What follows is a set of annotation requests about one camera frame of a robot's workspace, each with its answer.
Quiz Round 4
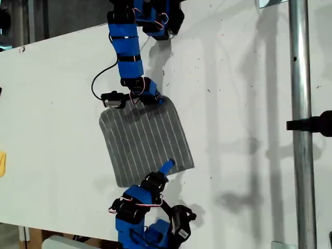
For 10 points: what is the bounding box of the white leg bracket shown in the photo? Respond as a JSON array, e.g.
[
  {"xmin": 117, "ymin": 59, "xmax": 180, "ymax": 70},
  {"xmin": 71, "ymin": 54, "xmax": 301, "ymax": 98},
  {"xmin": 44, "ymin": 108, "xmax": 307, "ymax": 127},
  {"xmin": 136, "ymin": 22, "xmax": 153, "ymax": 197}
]
[{"xmin": 18, "ymin": 226, "xmax": 31, "ymax": 242}]

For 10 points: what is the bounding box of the grey striped towel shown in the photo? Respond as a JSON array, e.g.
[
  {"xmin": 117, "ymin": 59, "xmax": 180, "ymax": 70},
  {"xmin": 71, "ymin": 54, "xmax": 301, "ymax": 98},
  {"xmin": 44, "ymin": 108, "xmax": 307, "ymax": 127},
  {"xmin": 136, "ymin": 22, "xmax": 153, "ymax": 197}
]
[{"xmin": 98, "ymin": 95, "xmax": 196, "ymax": 188}]

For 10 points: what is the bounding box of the steel post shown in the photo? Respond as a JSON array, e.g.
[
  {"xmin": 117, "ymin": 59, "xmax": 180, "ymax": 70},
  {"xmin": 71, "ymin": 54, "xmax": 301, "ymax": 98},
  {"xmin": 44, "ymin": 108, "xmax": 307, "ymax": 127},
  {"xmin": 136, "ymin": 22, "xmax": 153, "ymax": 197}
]
[{"xmin": 288, "ymin": 0, "xmax": 317, "ymax": 249}]

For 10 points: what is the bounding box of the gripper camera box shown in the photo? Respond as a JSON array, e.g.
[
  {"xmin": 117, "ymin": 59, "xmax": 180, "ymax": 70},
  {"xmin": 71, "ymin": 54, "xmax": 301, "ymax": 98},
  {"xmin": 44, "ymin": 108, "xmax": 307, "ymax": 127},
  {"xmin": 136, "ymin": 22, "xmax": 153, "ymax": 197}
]
[
  {"xmin": 100, "ymin": 90, "xmax": 125, "ymax": 108},
  {"xmin": 170, "ymin": 204, "xmax": 197, "ymax": 243}
]

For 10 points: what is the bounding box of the black post clamp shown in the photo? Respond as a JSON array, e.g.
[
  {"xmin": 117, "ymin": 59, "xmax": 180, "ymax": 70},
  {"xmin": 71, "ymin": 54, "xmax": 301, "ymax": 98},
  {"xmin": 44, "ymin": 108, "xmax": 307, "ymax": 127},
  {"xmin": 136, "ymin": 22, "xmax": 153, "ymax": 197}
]
[{"xmin": 286, "ymin": 110, "xmax": 332, "ymax": 137}]

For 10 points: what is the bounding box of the white box under table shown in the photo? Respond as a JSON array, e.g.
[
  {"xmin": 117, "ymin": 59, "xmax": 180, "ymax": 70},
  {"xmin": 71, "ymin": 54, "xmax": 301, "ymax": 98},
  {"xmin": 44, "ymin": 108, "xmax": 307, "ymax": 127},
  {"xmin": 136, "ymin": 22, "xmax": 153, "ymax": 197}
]
[{"xmin": 41, "ymin": 234, "xmax": 104, "ymax": 249}]

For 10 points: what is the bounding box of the wooden table leg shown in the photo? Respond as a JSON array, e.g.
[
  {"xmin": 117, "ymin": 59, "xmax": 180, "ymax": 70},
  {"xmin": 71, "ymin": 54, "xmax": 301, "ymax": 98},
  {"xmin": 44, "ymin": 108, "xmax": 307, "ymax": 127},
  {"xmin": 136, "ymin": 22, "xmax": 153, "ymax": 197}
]
[{"xmin": 19, "ymin": 227, "xmax": 44, "ymax": 249}]

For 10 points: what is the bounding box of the camera black cable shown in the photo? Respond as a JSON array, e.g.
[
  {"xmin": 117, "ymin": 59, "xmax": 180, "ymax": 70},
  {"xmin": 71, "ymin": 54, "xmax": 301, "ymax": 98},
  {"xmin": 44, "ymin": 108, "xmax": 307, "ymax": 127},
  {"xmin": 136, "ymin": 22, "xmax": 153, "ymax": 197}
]
[{"xmin": 90, "ymin": 58, "xmax": 120, "ymax": 101}]

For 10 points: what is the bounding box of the grey background bar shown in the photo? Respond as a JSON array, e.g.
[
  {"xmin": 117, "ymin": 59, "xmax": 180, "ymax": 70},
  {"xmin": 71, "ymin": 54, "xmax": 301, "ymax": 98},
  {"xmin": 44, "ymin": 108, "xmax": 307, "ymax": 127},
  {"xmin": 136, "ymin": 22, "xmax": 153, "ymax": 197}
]
[{"xmin": 27, "ymin": 0, "xmax": 36, "ymax": 44}]

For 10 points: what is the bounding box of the yellow object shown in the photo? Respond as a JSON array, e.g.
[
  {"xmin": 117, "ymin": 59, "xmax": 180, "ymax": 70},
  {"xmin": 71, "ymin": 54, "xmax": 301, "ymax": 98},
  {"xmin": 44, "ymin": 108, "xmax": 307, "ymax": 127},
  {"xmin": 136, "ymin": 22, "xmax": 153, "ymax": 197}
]
[{"xmin": 0, "ymin": 151, "xmax": 7, "ymax": 178}]

